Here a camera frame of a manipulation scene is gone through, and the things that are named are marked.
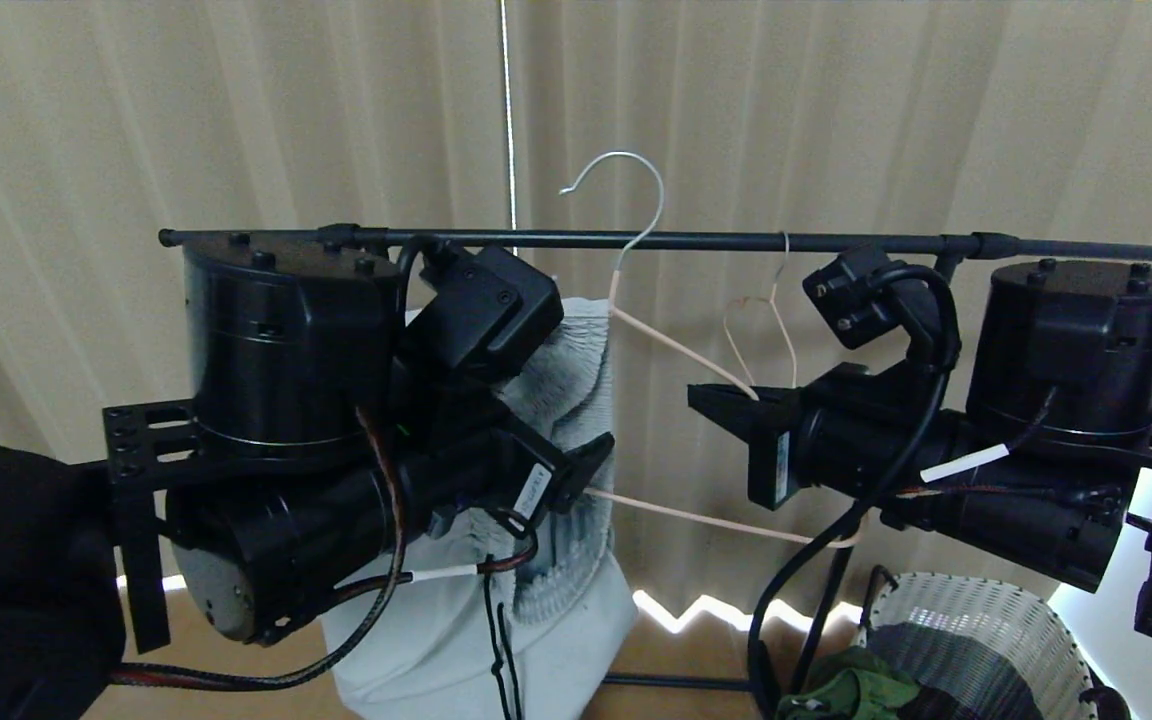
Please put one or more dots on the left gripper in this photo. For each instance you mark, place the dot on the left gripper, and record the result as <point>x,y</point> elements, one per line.
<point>476,490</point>

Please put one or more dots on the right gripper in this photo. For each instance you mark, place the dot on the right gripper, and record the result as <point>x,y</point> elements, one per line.
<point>836,440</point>

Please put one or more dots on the pale grey shorts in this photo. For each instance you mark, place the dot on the pale grey shorts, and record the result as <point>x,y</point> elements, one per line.
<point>576,620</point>

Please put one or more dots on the pink clothes hanger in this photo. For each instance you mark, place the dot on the pink clothes hanger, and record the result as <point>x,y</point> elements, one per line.
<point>786,270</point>
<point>676,347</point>

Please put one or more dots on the green garment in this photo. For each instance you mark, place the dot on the green garment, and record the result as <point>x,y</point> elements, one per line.
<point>856,690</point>

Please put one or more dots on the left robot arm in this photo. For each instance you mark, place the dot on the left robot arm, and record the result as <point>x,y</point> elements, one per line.
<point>276,340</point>

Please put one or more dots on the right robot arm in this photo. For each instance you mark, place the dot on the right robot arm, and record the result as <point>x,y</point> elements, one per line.
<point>1076,350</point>

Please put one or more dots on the white laundry basket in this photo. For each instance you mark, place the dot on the white laundry basket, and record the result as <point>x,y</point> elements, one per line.
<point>976,610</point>

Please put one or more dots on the black clothes rack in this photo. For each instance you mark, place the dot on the black clothes rack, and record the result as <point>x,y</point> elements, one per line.
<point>716,241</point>

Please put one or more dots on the beige curtain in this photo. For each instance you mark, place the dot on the beige curtain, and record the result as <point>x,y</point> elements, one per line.
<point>136,120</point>

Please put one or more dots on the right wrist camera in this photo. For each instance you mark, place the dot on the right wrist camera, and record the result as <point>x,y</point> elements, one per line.
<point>856,295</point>

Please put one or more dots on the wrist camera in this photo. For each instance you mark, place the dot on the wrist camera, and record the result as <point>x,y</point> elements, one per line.
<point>856,295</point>
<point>491,310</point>

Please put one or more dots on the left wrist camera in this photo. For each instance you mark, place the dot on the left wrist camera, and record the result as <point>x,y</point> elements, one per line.
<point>491,310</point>

